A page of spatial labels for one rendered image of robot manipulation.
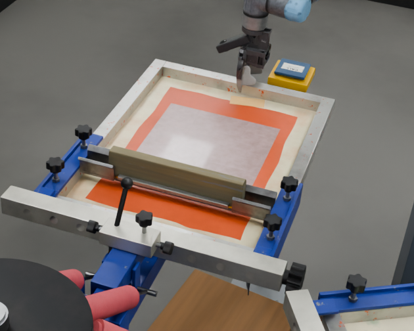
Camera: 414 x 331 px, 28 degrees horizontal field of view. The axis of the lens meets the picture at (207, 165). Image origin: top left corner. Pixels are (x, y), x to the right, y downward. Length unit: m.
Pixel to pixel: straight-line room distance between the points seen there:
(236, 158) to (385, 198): 1.66
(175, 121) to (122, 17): 2.80
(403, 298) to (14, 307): 0.90
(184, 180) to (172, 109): 0.45
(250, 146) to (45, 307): 1.14
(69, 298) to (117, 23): 3.85
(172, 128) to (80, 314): 1.15
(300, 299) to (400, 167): 2.37
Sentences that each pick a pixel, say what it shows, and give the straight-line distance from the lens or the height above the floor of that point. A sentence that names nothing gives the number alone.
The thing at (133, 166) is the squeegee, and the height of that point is 1.03.
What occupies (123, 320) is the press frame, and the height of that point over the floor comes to 1.04.
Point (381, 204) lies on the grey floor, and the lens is 3.80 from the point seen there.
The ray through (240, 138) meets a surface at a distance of 2.35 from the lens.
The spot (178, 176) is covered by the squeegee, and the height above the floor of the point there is 1.04.
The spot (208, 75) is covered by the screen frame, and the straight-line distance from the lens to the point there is 2.57.
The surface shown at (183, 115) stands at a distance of 2.43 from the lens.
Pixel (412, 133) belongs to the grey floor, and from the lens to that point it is 4.34.
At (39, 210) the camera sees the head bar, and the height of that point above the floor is 1.03.
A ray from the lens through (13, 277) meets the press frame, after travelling 1.37.
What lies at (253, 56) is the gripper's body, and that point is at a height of 1.10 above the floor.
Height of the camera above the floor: 2.26
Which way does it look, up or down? 36 degrees down
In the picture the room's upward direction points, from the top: 5 degrees clockwise
